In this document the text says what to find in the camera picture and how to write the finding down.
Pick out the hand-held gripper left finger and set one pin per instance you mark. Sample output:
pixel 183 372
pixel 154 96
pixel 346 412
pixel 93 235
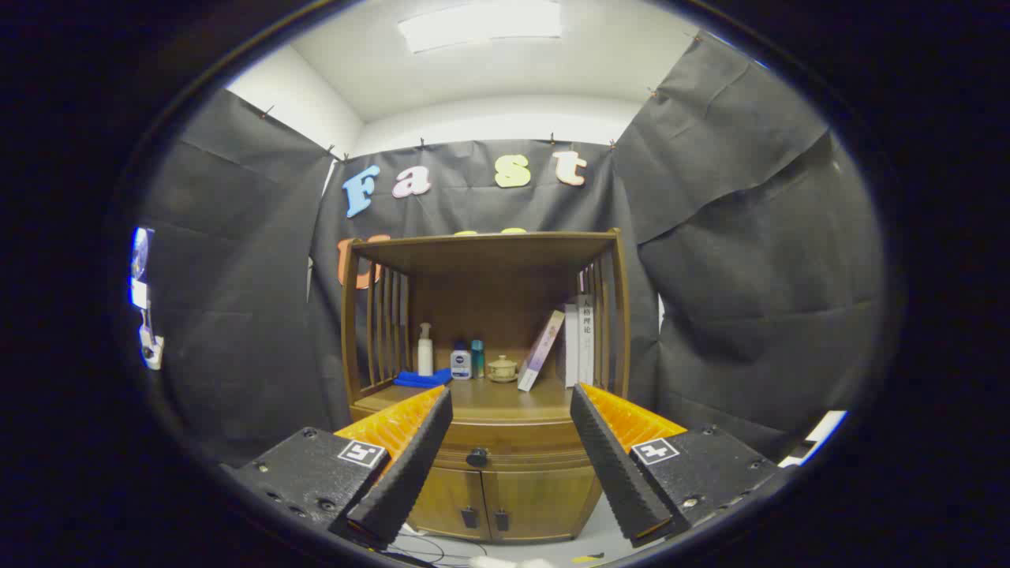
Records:
pixel 410 473

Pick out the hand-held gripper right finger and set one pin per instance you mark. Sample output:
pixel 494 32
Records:
pixel 615 465

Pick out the black round drawer knob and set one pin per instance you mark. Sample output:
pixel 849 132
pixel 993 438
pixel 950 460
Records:
pixel 476 457

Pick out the wooden cabinet door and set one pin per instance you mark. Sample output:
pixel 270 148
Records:
pixel 544 501
pixel 450 501

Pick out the wooden countertop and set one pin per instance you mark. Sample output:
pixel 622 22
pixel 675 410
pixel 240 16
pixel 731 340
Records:
pixel 505 398

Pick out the wooden cabinet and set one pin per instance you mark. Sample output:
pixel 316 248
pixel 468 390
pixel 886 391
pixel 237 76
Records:
pixel 481 252

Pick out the blue folded cloth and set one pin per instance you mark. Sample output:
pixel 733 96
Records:
pixel 422 379

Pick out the white pump bottle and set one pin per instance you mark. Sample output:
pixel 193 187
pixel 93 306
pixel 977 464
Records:
pixel 424 355

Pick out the white lotion bottle blue cap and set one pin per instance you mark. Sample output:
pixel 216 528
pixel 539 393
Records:
pixel 461 364

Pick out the white book with printed spine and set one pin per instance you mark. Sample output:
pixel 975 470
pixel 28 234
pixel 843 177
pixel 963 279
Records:
pixel 585 339

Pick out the white rounded object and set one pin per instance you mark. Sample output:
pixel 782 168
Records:
pixel 505 563

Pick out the teal transparent bottle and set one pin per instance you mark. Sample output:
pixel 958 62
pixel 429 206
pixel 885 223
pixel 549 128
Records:
pixel 477 359

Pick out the purple book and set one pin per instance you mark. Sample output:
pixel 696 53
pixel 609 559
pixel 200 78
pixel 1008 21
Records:
pixel 540 351

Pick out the beige lidded tea cup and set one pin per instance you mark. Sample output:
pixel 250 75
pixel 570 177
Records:
pixel 502 369

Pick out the white plastic device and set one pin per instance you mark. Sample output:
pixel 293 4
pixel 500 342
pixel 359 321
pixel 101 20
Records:
pixel 150 347

